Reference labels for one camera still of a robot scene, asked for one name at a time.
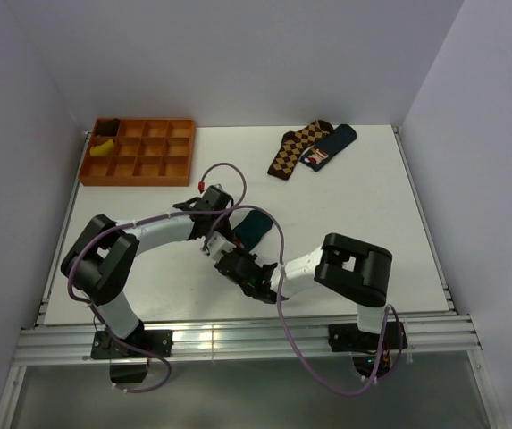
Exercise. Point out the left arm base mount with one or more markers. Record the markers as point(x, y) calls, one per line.
point(131, 358)

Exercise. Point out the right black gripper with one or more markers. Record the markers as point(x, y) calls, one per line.
point(253, 257)

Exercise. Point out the aluminium front rail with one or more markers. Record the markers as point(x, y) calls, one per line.
point(236, 340)

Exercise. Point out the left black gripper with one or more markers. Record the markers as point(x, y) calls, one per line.
point(227, 231)

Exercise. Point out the brown argyle sock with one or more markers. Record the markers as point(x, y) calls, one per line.
point(294, 144)

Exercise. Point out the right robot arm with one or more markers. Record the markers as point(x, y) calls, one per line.
point(354, 269)

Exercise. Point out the green reindeer sock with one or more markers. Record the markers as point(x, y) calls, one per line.
point(250, 231)

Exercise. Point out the navy snowman sock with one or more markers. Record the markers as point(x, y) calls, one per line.
point(322, 152)

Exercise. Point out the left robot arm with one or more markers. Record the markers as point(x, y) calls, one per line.
point(98, 264)

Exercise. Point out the rolled yellow sock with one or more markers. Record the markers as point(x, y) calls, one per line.
point(103, 149)

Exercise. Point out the rolled black sock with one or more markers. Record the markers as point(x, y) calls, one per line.
point(107, 128)

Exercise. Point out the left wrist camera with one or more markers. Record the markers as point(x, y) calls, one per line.
point(202, 187)

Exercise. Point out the orange compartment tray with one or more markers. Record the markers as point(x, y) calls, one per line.
point(148, 152)

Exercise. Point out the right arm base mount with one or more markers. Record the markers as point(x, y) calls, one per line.
point(363, 346)

